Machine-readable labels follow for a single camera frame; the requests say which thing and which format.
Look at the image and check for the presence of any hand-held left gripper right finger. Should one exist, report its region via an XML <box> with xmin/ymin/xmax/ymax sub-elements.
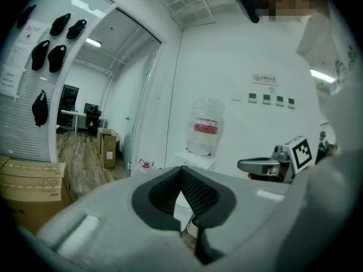
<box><xmin>181</xmin><ymin>165</ymin><xmax>297</xmax><ymax>272</ymax></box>

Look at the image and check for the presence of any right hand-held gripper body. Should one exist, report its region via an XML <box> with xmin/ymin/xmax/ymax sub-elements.
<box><xmin>271</xmin><ymin>135</ymin><xmax>314</xmax><ymax>183</ymax></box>

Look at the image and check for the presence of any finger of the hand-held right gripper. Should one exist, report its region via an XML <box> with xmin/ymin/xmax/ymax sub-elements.
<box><xmin>237</xmin><ymin>156</ymin><xmax>273</xmax><ymax>172</ymax></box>
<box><xmin>247</xmin><ymin>171</ymin><xmax>285</xmax><ymax>182</ymax></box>

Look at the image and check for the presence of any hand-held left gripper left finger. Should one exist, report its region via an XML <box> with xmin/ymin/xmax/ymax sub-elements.
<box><xmin>36</xmin><ymin>165</ymin><xmax>205</xmax><ymax>272</ymax></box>

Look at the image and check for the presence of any water dispenser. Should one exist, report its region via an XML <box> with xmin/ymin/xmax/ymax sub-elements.
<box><xmin>173</xmin><ymin>150</ymin><xmax>217</xmax><ymax>172</ymax></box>

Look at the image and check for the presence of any large clear water bottle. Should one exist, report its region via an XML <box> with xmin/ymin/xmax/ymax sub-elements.
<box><xmin>185</xmin><ymin>97</ymin><xmax>225</xmax><ymax>157</ymax></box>

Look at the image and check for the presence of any black shelf cabinet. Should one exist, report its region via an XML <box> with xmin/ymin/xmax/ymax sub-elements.
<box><xmin>57</xmin><ymin>84</ymin><xmax>80</xmax><ymax>124</ymax></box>

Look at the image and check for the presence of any white cartoon print shirt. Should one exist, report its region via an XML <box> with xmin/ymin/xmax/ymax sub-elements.
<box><xmin>279</xmin><ymin>10</ymin><xmax>363</xmax><ymax>272</ymax></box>

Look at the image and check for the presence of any ceiling tube light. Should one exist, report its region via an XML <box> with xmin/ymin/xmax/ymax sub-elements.
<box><xmin>85</xmin><ymin>37</ymin><xmax>103</xmax><ymax>49</ymax></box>
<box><xmin>309</xmin><ymin>68</ymin><xmax>337</xmax><ymax>85</ymax></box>

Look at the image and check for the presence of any plain cardboard box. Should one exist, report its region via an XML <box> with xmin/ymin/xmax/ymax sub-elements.
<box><xmin>0</xmin><ymin>199</ymin><xmax>72</xmax><ymax>235</ymax></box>

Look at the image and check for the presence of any cardboard box with white label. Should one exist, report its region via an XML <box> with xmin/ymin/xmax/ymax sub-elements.
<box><xmin>96</xmin><ymin>127</ymin><xmax>122</xmax><ymax>170</ymax></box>

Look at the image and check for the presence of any perforated cardboard box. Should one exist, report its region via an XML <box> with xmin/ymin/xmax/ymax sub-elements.
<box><xmin>0</xmin><ymin>174</ymin><xmax>71</xmax><ymax>203</ymax></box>
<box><xmin>0</xmin><ymin>158</ymin><xmax>66</xmax><ymax>179</ymax></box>

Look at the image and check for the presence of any black office chair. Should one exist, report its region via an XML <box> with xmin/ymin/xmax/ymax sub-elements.
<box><xmin>85</xmin><ymin>109</ymin><xmax>103</xmax><ymax>137</ymax></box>

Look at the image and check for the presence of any glass door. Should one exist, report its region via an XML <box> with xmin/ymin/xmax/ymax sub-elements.
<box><xmin>123</xmin><ymin>41</ymin><xmax>160</xmax><ymax>178</ymax></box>

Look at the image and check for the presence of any white office desk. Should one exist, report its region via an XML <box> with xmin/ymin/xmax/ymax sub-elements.
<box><xmin>58</xmin><ymin>109</ymin><xmax>107</xmax><ymax>133</ymax></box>

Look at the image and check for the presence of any white paper notice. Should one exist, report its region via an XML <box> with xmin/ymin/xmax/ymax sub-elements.
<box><xmin>16</xmin><ymin>20</ymin><xmax>49</xmax><ymax>44</ymax></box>
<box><xmin>0</xmin><ymin>65</ymin><xmax>26</xmax><ymax>98</ymax></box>
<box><xmin>6</xmin><ymin>42</ymin><xmax>35</xmax><ymax>68</ymax></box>

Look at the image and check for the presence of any group of black hanging caps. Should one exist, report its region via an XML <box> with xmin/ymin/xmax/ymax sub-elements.
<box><xmin>15</xmin><ymin>4</ymin><xmax>88</xmax><ymax>128</ymax></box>

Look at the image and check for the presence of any clear water jug red handle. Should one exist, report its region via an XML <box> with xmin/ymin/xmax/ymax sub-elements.
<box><xmin>138</xmin><ymin>158</ymin><xmax>156</xmax><ymax>176</ymax></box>

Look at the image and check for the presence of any white rectangular wall sign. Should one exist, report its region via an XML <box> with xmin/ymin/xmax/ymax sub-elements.
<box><xmin>252</xmin><ymin>73</ymin><xmax>278</xmax><ymax>86</ymax></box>

